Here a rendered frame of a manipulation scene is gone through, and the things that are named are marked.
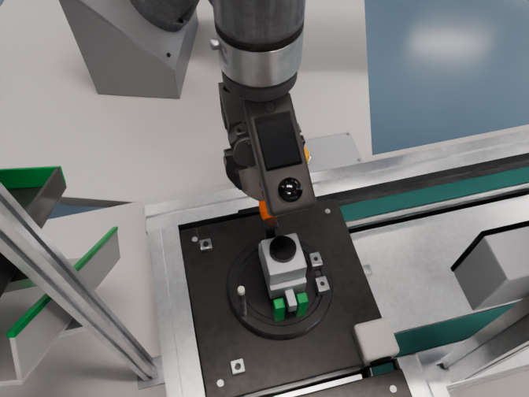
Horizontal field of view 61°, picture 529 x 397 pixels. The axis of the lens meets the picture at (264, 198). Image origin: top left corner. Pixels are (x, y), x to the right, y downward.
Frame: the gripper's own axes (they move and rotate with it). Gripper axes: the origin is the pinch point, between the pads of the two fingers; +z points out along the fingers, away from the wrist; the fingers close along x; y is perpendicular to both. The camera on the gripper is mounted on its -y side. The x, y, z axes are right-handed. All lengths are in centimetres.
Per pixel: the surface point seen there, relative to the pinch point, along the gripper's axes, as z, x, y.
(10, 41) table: 21, 44, 69
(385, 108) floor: 107, -82, 101
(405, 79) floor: 107, -99, 116
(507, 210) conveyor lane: 14.9, -40.2, -2.3
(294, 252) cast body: -2.9, -1.2, -9.5
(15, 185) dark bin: -12.9, 24.6, -1.0
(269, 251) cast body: -2.0, 1.4, -8.3
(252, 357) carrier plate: 9.5, 5.5, -16.5
